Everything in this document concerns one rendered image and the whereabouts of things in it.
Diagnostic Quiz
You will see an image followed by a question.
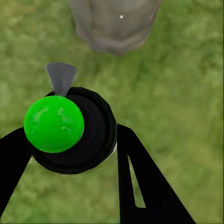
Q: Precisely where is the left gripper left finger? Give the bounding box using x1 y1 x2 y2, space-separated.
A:
0 128 32 217

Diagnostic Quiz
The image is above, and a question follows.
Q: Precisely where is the pesticide atomizer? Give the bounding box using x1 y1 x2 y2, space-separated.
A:
24 62 118 174

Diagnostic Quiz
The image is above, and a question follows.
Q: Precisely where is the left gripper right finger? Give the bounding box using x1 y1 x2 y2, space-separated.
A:
116 125 196 224

